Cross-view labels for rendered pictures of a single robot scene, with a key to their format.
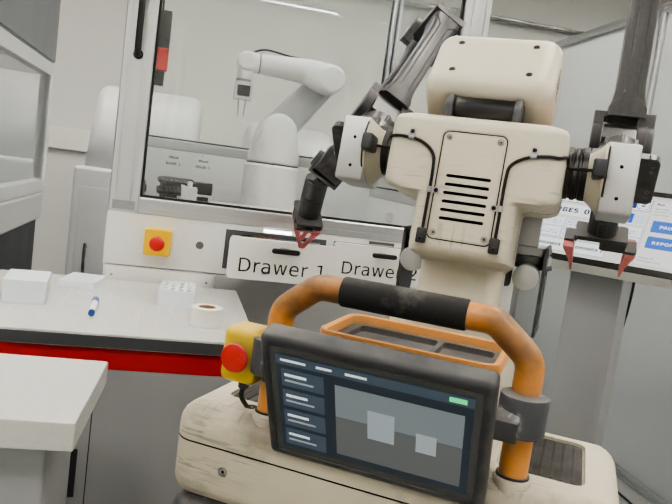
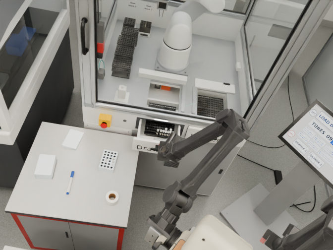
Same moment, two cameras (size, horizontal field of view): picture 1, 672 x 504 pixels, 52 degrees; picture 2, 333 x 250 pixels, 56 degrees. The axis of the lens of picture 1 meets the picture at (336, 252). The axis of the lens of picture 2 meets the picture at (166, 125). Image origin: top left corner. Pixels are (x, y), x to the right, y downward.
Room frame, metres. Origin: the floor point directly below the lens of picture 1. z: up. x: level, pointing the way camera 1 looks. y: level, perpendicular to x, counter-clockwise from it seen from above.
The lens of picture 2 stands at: (0.80, 0.00, 2.37)
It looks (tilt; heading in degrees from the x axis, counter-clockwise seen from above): 51 degrees down; 6
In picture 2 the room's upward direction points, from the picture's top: 15 degrees clockwise
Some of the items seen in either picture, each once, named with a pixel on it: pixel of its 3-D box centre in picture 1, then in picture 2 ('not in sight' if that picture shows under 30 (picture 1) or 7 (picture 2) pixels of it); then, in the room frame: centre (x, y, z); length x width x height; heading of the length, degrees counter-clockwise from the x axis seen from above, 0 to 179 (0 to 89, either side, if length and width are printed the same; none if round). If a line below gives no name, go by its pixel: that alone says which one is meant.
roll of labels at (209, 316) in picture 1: (206, 315); (112, 198); (1.48, 0.26, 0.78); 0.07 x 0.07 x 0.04
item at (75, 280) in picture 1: (83, 280); (73, 139); (1.74, 0.63, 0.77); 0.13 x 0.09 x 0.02; 5
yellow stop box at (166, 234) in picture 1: (157, 242); (105, 120); (1.87, 0.49, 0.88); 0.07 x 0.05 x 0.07; 104
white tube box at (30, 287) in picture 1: (27, 286); (45, 166); (1.51, 0.67, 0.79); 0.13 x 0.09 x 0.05; 19
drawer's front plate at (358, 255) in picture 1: (379, 265); (209, 136); (2.04, -0.13, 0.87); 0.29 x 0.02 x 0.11; 104
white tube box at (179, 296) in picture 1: (177, 293); (108, 160); (1.68, 0.38, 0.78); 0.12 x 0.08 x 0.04; 11
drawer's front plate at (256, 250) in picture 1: (282, 261); (157, 147); (1.83, 0.14, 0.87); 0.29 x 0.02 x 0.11; 104
